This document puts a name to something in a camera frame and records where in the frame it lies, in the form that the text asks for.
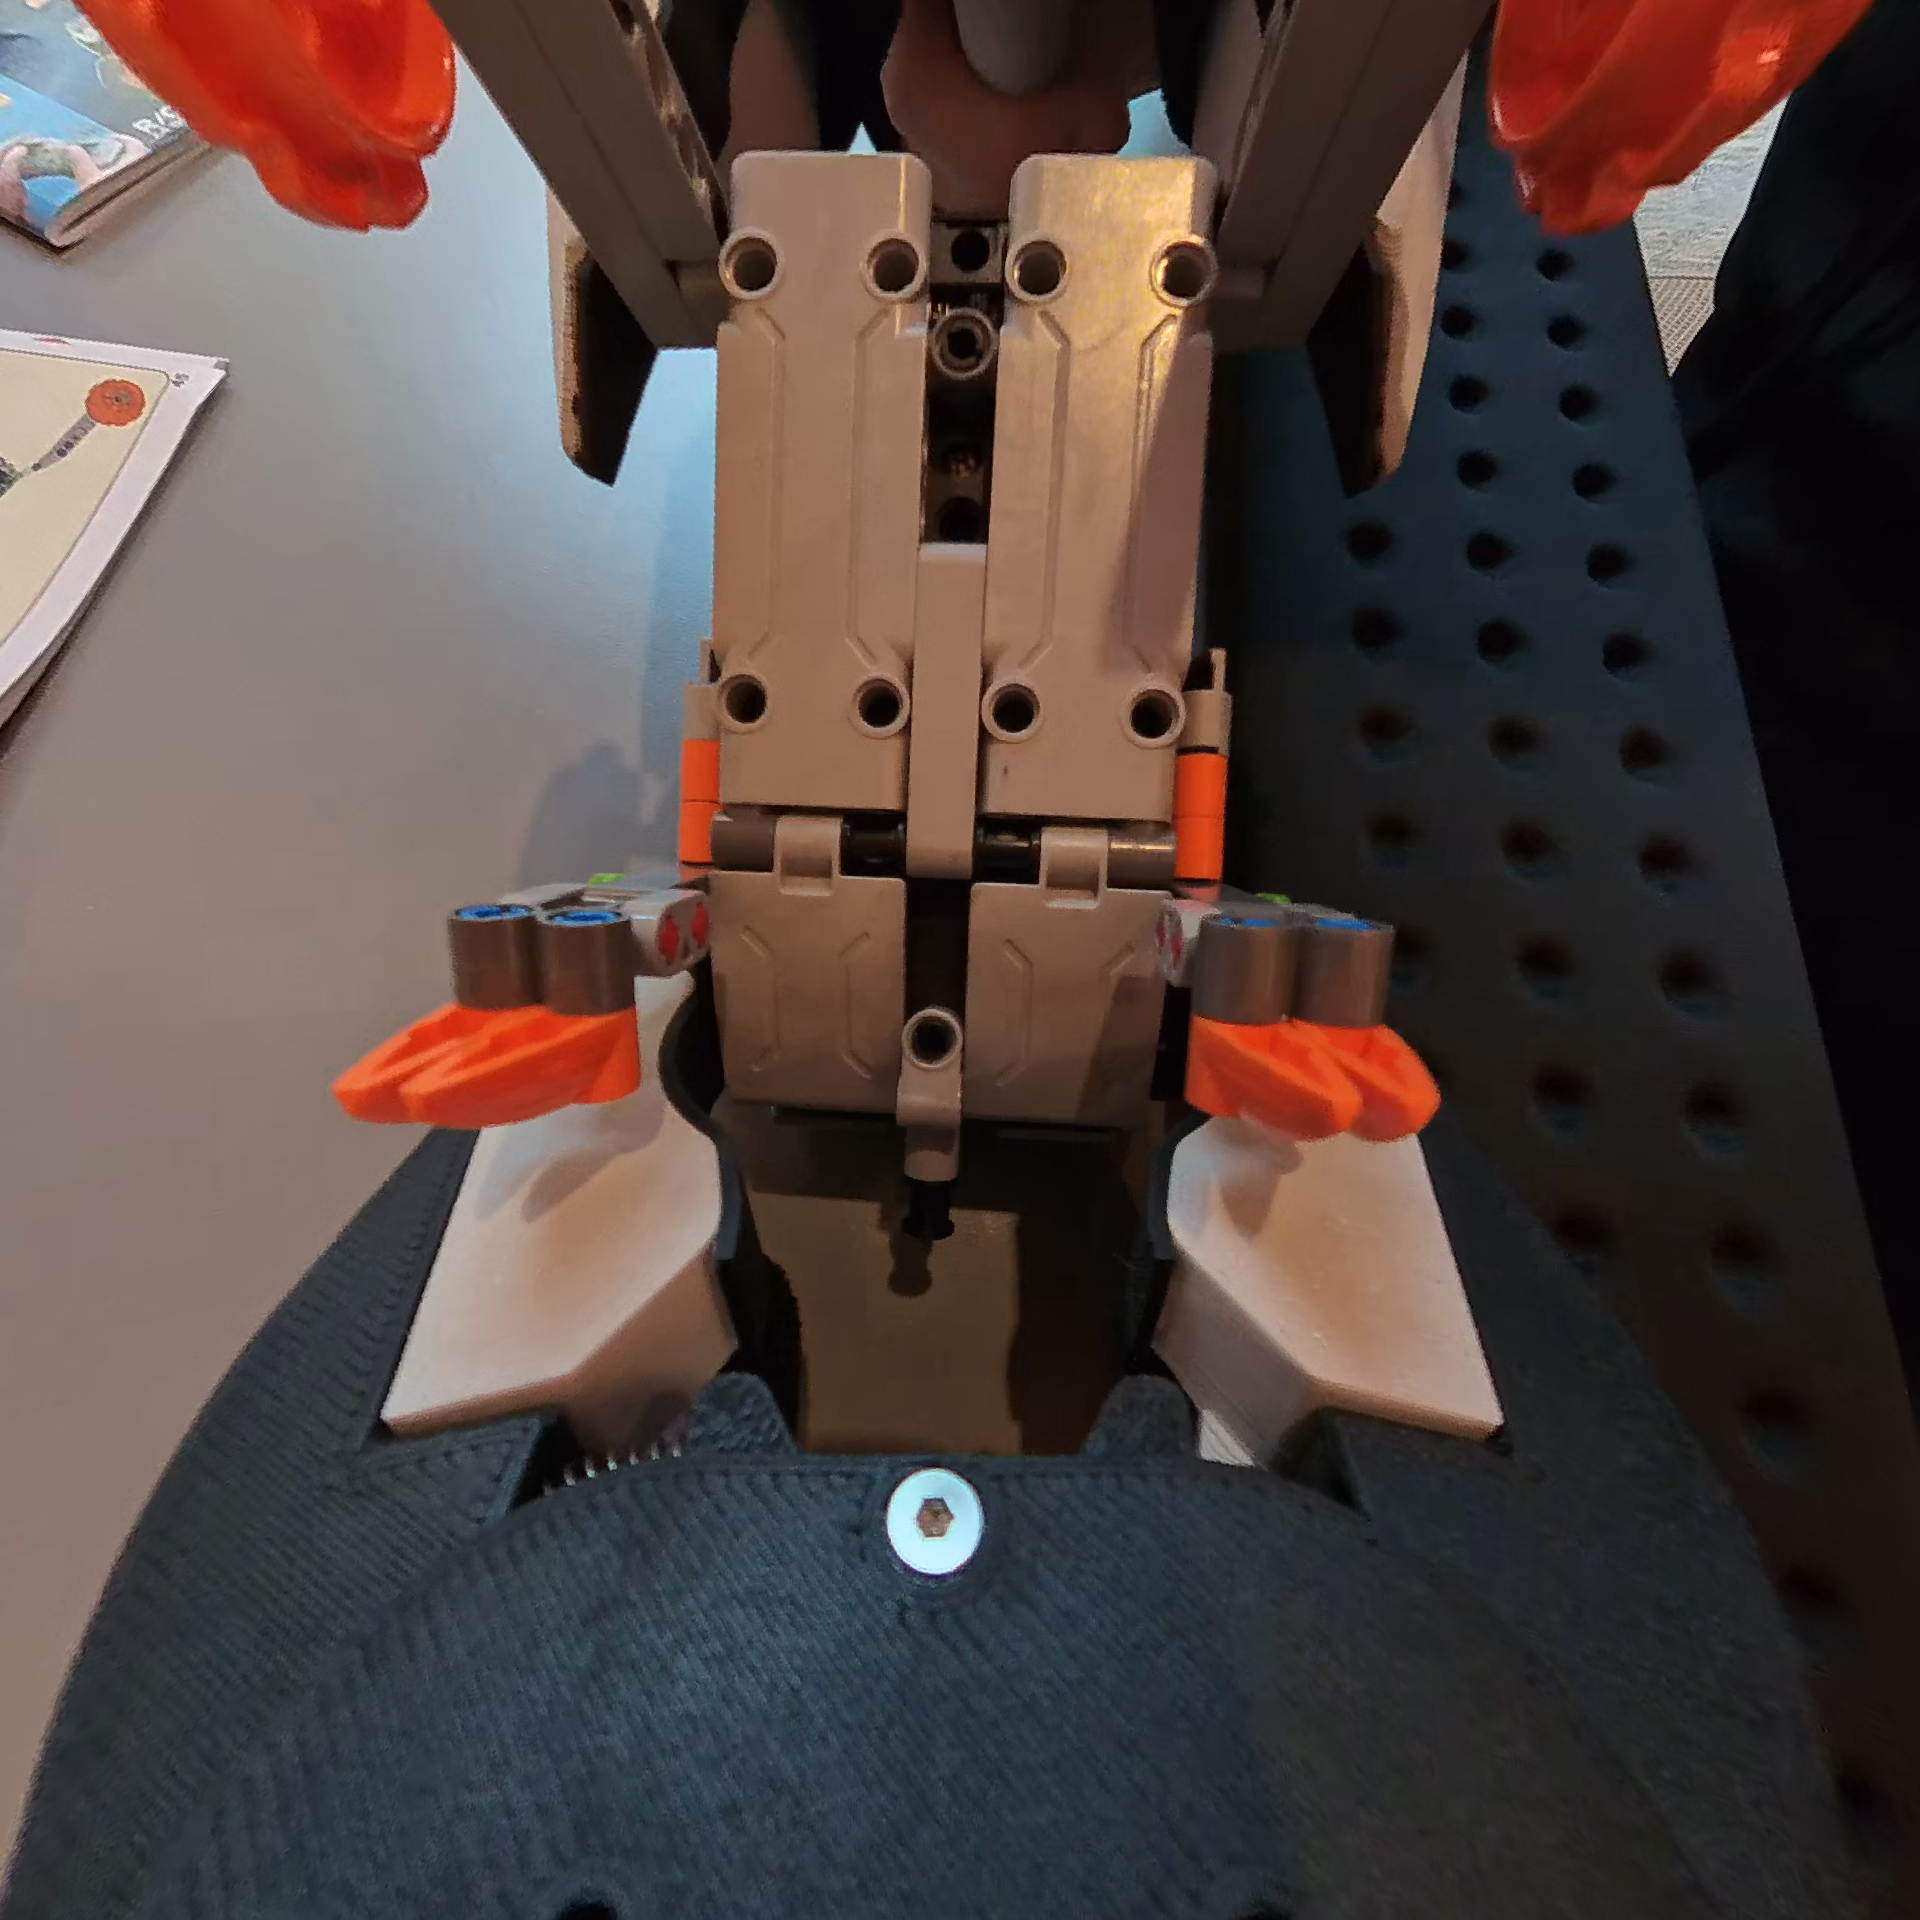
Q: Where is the grey orange building-block robot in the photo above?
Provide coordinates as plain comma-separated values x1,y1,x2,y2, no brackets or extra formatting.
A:
332,149,1440,1246

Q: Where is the small printed booklet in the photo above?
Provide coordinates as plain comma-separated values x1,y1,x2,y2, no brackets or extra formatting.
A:
0,0,204,249

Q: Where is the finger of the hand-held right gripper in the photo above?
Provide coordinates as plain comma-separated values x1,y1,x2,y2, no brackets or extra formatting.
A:
1308,76,1471,498
544,16,842,493

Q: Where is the white instruction booklet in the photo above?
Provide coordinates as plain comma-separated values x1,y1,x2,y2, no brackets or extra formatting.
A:
0,330,231,728

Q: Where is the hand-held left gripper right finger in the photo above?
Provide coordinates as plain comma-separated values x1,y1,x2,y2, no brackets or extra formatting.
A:
1146,1112,1508,1470

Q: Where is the black perforated chair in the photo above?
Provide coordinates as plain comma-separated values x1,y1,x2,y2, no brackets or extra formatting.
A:
1200,136,1920,1847

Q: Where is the person's right hand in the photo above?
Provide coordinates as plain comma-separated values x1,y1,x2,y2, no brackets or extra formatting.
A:
876,30,1130,221

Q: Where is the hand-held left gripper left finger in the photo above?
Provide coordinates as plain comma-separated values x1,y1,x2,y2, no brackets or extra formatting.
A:
378,974,747,1455

